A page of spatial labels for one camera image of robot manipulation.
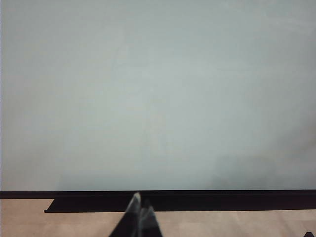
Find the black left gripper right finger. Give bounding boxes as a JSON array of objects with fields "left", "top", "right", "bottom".
[{"left": 139, "top": 198, "right": 164, "bottom": 237}]

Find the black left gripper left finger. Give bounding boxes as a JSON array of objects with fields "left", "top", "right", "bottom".
[{"left": 108, "top": 192, "right": 142, "bottom": 237}]

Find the long black pen tray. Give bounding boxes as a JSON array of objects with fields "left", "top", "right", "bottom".
[{"left": 43, "top": 196, "right": 316, "bottom": 213}]

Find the white glass whiteboard black frame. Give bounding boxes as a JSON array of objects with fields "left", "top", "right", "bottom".
[{"left": 0, "top": 0, "right": 316, "bottom": 199}]

